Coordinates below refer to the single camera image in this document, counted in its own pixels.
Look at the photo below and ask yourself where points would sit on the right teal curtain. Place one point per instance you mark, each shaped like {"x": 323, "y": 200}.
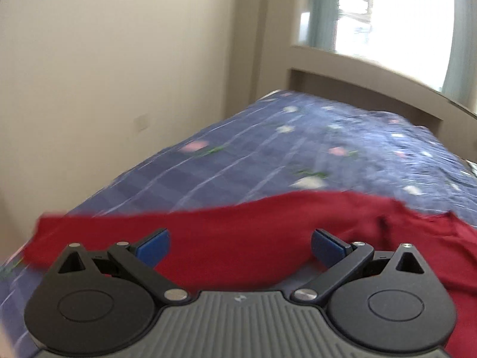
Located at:
{"x": 460, "y": 79}

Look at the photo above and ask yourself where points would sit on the left teal curtain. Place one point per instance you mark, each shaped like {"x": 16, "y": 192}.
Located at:
{"x": 322, "y": 25}

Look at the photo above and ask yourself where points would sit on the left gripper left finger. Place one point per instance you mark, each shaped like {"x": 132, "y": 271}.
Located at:
{"x": 137, "y": 262}

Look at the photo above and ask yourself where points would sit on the white wall socket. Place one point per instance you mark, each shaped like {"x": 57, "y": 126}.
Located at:
{"x": 141, "y": 123}

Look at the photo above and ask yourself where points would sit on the grey wardrobe left of window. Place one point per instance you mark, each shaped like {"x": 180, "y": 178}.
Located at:
{"x": 264, "y": 50}

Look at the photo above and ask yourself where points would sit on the blue plaid floral quilt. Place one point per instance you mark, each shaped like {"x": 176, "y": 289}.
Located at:
{"x": 286, "y": 142}

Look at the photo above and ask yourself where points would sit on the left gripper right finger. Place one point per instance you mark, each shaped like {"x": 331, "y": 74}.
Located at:
{"x": 343, "y": 262}

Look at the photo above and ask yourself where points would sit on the red long-sleeve sweater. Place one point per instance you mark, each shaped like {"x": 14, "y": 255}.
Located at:
{"x": 258, "y": 244}

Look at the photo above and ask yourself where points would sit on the teal curtain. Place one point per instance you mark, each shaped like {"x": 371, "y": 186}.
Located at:
{"x": 322, "y": 25}
{"x": 460, "y": 79}

